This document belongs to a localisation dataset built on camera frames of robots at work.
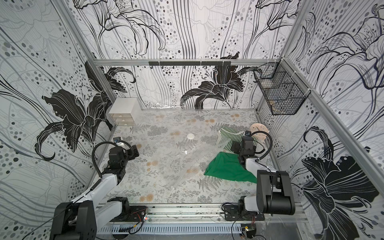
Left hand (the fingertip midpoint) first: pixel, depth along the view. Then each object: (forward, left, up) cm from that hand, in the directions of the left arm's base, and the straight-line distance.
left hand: (131, 149), depth 89 cm
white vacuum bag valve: (+14, -35, -5) cm, 38 cm away
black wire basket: (+30, -90, +25) cm, 99 cm away
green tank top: (-6, -57, -3) cm, 58 cm away
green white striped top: (+15, -60, -5) cm, 62 cm away
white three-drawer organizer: (+27, +11, +4) cm, 30 cm away
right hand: (+8, -70, 0) cm, 70 cm away
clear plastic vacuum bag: (+9, -25, -7) cm, 27 cm away
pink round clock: (+22, -83, -3) cm, 86 cm away
